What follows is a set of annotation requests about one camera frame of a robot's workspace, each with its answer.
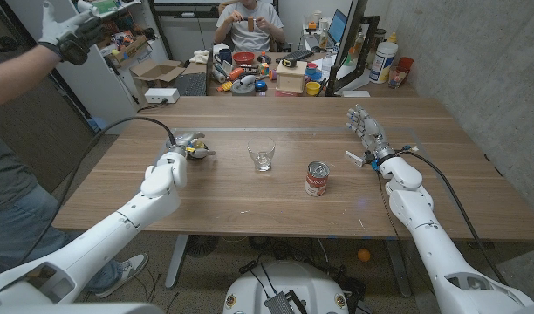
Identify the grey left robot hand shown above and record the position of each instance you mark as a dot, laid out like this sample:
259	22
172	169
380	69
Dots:
184	141

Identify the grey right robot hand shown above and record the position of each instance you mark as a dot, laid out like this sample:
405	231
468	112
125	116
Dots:
374	133

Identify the yellow button black base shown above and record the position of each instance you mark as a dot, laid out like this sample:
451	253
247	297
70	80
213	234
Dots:
198	144

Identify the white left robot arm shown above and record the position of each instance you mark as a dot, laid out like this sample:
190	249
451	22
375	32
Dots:
97	240

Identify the standing person's bare forearm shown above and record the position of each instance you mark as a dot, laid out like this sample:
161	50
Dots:
14	78

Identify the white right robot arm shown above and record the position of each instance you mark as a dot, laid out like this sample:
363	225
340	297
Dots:
428	244

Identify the red soup can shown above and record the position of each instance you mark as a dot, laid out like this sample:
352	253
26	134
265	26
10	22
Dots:
316	181

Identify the small yellow cup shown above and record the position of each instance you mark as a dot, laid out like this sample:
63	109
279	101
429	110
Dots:
312	88

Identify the clear glass cup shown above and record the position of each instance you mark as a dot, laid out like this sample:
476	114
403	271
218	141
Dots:
261	152

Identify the blue round button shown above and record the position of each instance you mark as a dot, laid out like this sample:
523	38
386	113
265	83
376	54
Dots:
261	86

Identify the wooden back desk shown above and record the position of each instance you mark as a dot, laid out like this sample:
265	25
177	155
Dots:
380	91

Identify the white power strip box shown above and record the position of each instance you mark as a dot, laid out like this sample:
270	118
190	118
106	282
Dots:
161	95

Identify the large black keyboard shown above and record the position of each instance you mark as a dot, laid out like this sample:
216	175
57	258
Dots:
190	84

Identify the clear glass with items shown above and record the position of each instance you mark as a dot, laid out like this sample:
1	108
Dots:
397	77

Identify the white wipes canister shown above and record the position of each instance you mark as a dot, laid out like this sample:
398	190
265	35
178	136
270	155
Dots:
382	63

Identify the open cardboard box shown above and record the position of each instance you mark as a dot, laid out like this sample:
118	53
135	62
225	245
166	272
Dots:
155	72

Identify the grey round device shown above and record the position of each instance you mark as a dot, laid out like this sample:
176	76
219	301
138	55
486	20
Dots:
243	87

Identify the orange toy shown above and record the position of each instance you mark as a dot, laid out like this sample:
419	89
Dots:
235	73

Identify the white folded cloth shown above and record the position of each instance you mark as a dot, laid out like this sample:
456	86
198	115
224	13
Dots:
200	56

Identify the dark blue mug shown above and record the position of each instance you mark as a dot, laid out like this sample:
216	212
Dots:
223	56

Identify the black monitor with stand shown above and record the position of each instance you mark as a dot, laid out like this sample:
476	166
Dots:
347	39

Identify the light wooden box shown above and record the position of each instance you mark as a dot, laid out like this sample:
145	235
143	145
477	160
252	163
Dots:
292	78

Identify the red bowl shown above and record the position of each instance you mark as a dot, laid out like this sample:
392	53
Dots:
243	58

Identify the small black keyboard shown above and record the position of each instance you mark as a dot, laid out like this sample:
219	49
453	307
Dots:
296	55

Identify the white shelf unit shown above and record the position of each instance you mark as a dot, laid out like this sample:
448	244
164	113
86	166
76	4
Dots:
88	83

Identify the open laptop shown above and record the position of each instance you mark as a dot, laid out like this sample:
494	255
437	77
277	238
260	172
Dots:
338	26

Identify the grey table leg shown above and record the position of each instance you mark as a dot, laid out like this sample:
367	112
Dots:
176	261
396	270

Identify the orange ball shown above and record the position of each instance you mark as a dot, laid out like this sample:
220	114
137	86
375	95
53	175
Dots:
364	255

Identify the seated person grey shirt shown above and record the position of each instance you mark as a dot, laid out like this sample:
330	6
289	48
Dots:
249	32

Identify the white sneaker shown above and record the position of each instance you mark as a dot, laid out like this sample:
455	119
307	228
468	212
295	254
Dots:
129	270

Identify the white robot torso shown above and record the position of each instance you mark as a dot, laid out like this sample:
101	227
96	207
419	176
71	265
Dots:
289	279

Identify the standing person in jeans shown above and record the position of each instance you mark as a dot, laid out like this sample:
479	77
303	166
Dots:
5	183

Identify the black finned module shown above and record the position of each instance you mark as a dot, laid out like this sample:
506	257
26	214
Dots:
279	304

